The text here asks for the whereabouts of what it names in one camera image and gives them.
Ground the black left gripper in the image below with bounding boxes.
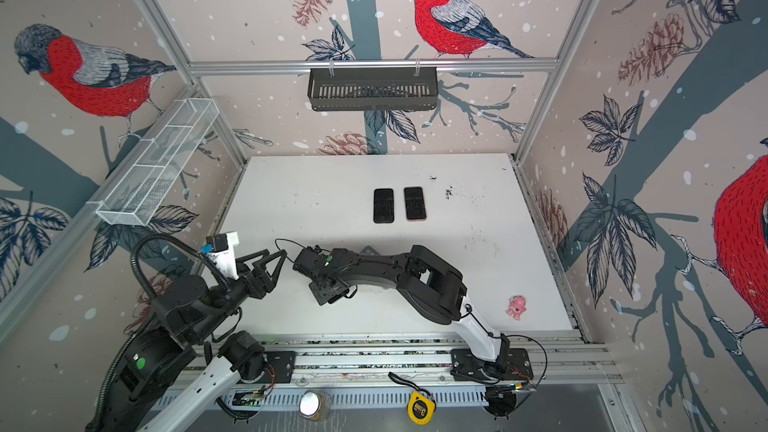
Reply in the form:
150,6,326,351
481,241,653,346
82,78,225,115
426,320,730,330
191,246,287,343

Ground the black phone diagonal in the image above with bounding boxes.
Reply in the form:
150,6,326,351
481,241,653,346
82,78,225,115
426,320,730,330
373,188,395,224

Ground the black phone horizontal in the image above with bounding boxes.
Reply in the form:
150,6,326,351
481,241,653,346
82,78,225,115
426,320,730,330
404,187,427,221

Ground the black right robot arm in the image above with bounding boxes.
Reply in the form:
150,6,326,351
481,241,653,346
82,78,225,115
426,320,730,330
293,245,510,385

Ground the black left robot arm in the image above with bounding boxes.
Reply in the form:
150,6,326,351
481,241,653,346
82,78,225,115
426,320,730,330
86,250,296,431

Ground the yellow tape measure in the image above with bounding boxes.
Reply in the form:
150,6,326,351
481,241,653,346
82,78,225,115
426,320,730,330
388,372,436,426

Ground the pink toy figure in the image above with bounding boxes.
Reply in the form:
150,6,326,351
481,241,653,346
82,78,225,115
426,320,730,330
506,295,527,321

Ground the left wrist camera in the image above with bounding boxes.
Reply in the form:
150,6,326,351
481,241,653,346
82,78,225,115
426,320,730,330
201,231,239,280

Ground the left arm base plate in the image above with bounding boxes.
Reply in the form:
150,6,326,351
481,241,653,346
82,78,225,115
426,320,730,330
240,351,296,385

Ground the white wire basket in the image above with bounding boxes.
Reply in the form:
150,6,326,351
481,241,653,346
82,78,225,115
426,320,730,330
96,98,219,226

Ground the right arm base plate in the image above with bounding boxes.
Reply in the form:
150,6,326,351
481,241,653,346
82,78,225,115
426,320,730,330
450,348,535,385

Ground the black wire basket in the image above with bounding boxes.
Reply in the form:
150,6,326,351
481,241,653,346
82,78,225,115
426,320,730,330
307,67,439,112

